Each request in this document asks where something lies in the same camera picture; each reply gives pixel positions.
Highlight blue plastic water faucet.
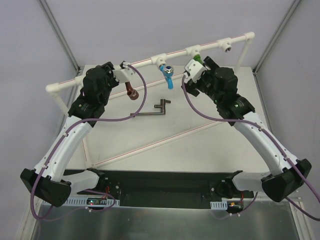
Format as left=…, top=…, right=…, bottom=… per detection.
left=159, top=64, right=174, bottom=90

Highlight white PVC pipe frame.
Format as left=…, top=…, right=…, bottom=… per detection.
left=45, top=31, right=256, bottom=170

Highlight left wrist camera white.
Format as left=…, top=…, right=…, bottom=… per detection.
left=112, top=61, right=135, bottom=84

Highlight grey metal long-spout faucet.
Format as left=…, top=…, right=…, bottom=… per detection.
left=135, top=98, right=172, bottom=117

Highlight brown plastic water faucet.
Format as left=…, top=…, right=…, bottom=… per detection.
left=125, top=81, right=139, bottom=101

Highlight right white cable duct board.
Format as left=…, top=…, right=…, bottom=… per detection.
left=209, top=200, right=244, bottom=211

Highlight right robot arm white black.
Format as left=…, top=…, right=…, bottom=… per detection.
left=181, top=54, right=312, bottom=202

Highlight aluminium enclosure frame post left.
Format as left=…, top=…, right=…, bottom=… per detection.
left=37, top=0, right=83, bottom=73

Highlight left white cable duct board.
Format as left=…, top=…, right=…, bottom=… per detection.
left=63, top=196, right=120, bottom=208

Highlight aluminium enclosure frame post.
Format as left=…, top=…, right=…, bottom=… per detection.
left=37, top=0, right=83, bottom=73
left=252, top=0, right=305, bottom=76

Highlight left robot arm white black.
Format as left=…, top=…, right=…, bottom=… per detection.
left=20, top=62, right=119, bottom=208

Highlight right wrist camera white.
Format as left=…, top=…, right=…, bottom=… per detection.
left=184, top=59, right=207, bottom=83

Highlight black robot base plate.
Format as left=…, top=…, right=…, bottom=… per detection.
left=65, top=170, right=254, bottom=210

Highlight white cable duct board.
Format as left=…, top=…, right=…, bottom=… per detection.
left=63, top=196, right=120, bottom=208
left=209, top=200, right=244, bottom=211

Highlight green plastic water faucet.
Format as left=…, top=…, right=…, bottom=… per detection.
left=193, top=54, right=203, bottom=64

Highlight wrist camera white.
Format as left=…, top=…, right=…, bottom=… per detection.
left=184, top=59, right=207, bottom=83
left=112, top=61, right=135, bottom=84

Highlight aluminium enclosure frame post right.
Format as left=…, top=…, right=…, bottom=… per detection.
left=252, top=0, right=305, bottom=76

